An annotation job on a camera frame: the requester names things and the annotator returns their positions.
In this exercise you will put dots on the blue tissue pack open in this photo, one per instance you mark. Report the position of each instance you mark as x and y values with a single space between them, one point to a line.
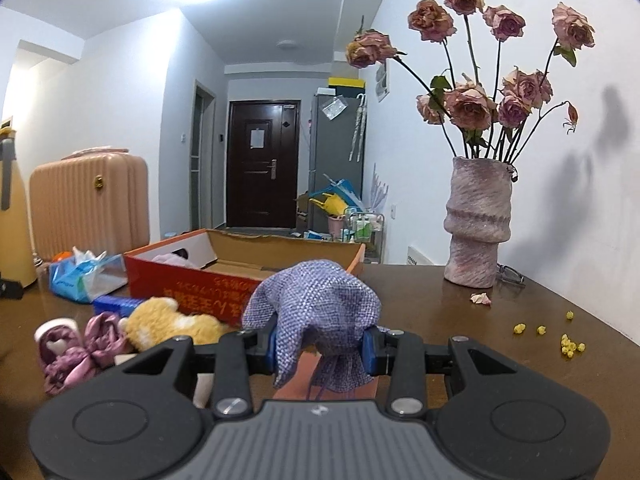
83 276

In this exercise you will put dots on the yellow blue bags pile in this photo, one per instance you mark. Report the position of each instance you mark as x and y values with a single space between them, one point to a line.
338 198

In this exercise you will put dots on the white folded umbrella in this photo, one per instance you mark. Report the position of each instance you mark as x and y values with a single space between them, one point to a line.
359 127

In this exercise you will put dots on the grey refrigerator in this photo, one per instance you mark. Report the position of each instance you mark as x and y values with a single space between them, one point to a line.
334 152

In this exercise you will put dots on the yellow box on fridge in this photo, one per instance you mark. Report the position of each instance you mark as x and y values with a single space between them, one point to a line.
345 82

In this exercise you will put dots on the yellow thermos jug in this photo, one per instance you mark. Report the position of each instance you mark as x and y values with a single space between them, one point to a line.
17 263

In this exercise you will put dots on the pink textured ceramic vase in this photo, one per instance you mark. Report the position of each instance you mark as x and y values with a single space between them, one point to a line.
478 216

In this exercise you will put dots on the wire rack with bottles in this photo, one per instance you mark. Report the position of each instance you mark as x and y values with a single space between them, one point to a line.
367 228

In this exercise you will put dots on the orange fruit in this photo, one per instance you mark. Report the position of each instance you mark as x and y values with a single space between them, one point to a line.
62 256

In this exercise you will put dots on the dark brown entrance door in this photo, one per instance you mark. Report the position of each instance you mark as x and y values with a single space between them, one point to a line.
262 164

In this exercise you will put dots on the pink ribbed suitcase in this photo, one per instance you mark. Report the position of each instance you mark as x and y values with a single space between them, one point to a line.
96 199

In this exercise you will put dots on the wall electrical panel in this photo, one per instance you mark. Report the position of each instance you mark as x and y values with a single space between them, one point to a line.
382 88

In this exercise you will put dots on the red orange cardboard box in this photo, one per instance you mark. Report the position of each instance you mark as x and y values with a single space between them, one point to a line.
231 267

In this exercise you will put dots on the fallen pink petal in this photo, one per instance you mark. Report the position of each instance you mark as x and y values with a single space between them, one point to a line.
481 298

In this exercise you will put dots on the yellow white plush toy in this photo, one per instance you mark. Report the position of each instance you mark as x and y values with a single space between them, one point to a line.
158 319

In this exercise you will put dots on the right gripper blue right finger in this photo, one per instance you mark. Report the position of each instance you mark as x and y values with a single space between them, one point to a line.
374 355

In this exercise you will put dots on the black eyeglasses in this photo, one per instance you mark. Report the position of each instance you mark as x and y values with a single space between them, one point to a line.
510 276

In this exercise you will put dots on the small blue tissue packet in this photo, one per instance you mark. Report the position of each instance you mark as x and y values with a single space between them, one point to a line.
122 306

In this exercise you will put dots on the purple satin scrunchie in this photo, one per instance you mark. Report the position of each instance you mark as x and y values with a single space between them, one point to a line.
69 356

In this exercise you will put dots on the purple knitted cloth pouch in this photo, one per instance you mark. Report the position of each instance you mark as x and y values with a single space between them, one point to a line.
318 304

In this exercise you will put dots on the light pink soft cloth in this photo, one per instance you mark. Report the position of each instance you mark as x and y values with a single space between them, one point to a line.
172 259

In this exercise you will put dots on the dried pink rose bouquet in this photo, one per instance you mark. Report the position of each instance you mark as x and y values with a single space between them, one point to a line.
494 125

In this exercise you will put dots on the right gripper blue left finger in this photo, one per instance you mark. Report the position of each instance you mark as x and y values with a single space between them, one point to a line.
266 353

